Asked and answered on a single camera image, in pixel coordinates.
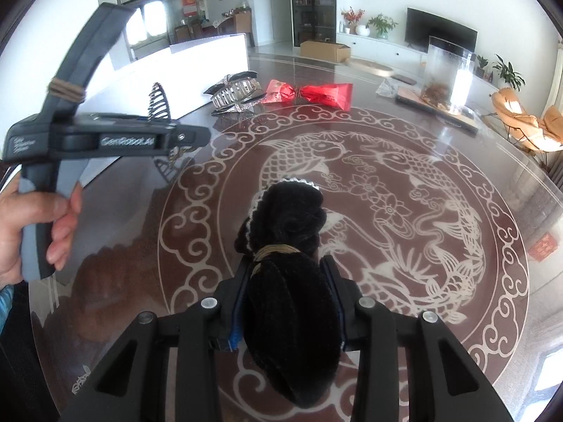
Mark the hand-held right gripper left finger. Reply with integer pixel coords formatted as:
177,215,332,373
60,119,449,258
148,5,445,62
62,257,253,422

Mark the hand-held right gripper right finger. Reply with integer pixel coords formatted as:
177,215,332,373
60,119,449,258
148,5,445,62
319,255,515,422

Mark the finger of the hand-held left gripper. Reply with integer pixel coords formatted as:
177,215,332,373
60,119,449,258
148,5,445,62
157,121,210,155

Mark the black comb hair clip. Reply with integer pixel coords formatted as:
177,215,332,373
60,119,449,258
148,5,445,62
147,83,173,120

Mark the pair of black socks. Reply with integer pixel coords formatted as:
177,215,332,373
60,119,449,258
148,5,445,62
234,177,341,409

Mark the person's left hand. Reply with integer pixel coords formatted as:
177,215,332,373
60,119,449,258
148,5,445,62
0,176,85,288

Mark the rhinestone hair clip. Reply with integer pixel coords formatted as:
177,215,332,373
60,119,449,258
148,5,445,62
210,97,265,117

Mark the silver claw hair clip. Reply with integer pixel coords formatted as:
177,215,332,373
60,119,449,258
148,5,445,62
212,80,265,110

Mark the white board panel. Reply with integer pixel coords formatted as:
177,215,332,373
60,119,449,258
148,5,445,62
79,33,250,185

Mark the pink red snack packet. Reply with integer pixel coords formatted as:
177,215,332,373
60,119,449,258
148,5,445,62
261,78,300,105

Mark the bright red snack packet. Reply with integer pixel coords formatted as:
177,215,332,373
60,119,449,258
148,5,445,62
301,83,354,111

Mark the cardboard box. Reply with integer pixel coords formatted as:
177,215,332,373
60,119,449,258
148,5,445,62
300,40,351,63

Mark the dark display cabinet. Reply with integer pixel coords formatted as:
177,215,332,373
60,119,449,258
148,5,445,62
289,0,337,47

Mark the beige round rug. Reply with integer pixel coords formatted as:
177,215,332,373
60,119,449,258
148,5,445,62
349,56,394,75

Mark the red flower arrangement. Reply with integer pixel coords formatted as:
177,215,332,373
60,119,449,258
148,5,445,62
341,6,366,33

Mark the red square sticker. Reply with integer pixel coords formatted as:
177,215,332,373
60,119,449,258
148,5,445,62
530,234,557,262

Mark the white television cabinet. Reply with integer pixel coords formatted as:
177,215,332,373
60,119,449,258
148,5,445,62
336,33,498,80

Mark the clear plastic bag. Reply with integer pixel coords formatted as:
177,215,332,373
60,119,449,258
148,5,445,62
375,77,403,97

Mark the person's dark clothing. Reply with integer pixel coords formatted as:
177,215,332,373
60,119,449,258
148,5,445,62
0,290,62,422

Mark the wooden tray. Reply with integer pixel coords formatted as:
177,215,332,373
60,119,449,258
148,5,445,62
396,83,480,135

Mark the leafy green potted plant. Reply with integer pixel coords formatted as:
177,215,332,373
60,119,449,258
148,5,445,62
367,13,399,39

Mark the orange lounge chair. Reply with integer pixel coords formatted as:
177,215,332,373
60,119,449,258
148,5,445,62
490,88,563,154

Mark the clear glass jar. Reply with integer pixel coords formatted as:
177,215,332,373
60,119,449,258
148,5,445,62
420,35,476,115

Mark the black television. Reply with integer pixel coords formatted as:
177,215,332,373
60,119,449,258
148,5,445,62
406,7,479,51

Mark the large potted plant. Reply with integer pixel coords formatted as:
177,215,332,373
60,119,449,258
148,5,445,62
493,55,526,89

